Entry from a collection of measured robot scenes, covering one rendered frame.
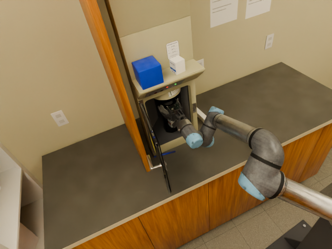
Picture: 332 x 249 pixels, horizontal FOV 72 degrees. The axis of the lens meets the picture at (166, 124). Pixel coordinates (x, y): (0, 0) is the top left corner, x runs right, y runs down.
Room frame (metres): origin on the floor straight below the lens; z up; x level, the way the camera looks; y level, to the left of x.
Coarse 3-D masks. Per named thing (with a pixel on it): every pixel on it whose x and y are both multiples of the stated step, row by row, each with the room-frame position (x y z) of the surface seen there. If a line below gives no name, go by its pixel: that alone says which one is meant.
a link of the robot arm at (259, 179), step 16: (256, 160) 0.47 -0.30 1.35; (240, 176) 0.46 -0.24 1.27; (256, 176) 0.43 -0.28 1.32; (272, 176) 0.42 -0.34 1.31; (256, 192) 0.39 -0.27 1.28; (272, 192) 0.38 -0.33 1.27; (288, 192) 0.38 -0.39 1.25; (304, 192) 0.37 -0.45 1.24; (304, 208) 0.34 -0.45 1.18; (320, 208) 0.32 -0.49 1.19
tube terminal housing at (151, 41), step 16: (144, 32) 0.95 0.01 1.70; (160, 32) 0.96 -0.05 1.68; (176, 32) 0.98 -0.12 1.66; (128, 48) 0.92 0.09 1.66; (144, 48) 0.94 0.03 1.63; (160, 48) 0.96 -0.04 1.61; (192, 48) 1.00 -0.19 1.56; (128, 64) 0.92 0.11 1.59; (128, 80) 1.01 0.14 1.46; (192, 80) 1.00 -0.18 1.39; (192, 96) 1.00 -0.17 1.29; (192, 112) 1.00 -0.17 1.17; (144, 128) 0.97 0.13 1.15; (176, 144) 0.96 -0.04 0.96
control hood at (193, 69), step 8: (192, 64) 0.95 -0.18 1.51; (168, 72) 0.92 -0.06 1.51; (184, 72) 0.89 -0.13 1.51; (192, 72) 0.88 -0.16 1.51; (200, 72) 0.89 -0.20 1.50; (168, 80) 0.86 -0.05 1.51; (176, 80) 0.85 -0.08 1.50; (184, 80) 0.90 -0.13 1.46; (136, 88) 0.85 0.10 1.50; (152, 88) 0.82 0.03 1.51; (136, 96) 0.91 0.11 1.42; (144, 96) 0.87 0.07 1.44
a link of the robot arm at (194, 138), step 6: (186, 126) 0.81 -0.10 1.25; (192, 126) 0.81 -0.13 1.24; (180, 132) 0.81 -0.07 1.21; (186, 132) 0.78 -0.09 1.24; (192, 132) 0.77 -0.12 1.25; (198, 132) 0.78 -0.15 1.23; (186, 138) 0.75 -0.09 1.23; (192, 138) 0.73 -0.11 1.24; (198, 138) 0.73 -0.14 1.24; (192, 144) 0.72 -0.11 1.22; (198, 144) 0.72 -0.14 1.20
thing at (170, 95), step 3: (174, 90) 1.00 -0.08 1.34; (177, 90) 1.01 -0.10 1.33; (165, 93) 0.99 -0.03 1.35; (168, 93) 0.99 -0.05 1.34; (171, 93) 0.99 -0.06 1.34; (174, 93) 0.99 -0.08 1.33; (177, 93) 1.00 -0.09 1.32; (159, 96) 0.99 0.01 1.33; (162, 96) 0.98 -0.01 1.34; (165, 96) 0.98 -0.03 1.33; (168, 96) 0.98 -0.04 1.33; (171, 96) 0.98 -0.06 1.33; (174, 96) 0.98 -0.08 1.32; (159, 99) 0.98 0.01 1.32; (162, 99) 0.98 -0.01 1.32; (165, 99) 0.97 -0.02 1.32
